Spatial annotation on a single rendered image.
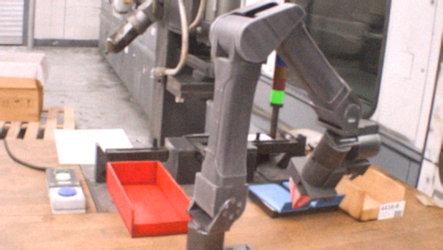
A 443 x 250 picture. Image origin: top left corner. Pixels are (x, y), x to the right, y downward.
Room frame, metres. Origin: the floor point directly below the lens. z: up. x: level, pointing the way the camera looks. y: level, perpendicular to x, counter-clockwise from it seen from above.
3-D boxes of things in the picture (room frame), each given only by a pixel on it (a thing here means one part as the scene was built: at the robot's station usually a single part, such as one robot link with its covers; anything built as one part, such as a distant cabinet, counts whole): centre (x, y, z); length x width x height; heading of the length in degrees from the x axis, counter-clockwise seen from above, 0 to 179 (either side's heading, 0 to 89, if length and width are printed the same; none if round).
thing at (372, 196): (1.15, -0.33, 0.93); 0.25 x 0.13 x 0.08; 23
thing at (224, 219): (0.80, 0.00, 1.00); 0.09 x 0.06 x 0.06; 31
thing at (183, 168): (1.22, 0.02, 0.94); 0.20 x 0.10 x 0.07; 113
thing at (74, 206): (0.96, 0.30, 0.90); 0.07 x 0.07 x 0.06; 23
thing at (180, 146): (1.22, 0.02, 0.98); 0.20 x 0.10 x 0.01; 113
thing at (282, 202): (1.06, -0.14, 0.93); 0.15 x 0.07 x 0.03; 26
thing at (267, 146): (1.32, -0.13, 0.95); 0.15 x 0.03 x 0.10; 113
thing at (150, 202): (0.99, 0.14, 0.93); 0.25 x 0.12 x 0.06; 23
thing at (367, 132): (0.95, -0.24, 1.12); 0.12 x 0.09 x 0.12; 121
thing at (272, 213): (1.11, -0.17, 0.91); 0.17 x 0.16 x 0.02; 113
